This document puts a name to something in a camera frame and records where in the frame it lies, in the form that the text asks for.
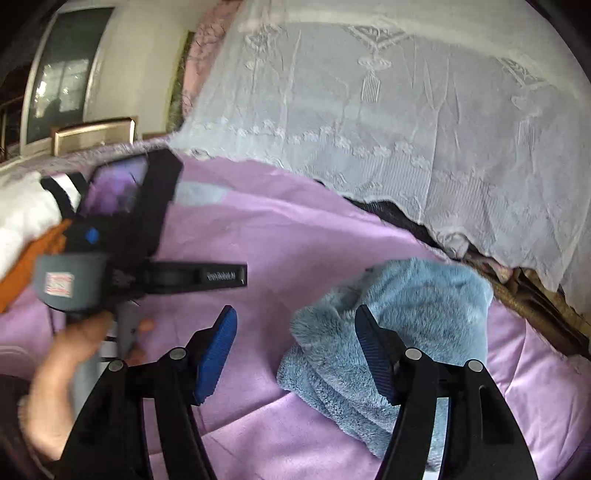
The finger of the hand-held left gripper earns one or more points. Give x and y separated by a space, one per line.
198 276

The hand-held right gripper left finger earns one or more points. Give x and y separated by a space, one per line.
217 355

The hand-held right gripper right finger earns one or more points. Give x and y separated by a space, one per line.
374 355

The blue fleece garment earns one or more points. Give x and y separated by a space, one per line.
415 304

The person's left forearm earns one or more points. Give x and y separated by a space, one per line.
14 429

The person's left hand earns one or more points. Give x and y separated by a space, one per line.
55 392

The light grey cloth patch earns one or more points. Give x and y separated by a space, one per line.
198 191

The orange cloth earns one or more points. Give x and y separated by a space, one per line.
37 258

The gold framed picture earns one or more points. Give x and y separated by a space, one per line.
92 134

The pink bed sheet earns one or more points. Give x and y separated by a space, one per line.
286 230

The white lace cloth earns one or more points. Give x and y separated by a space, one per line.
392 115

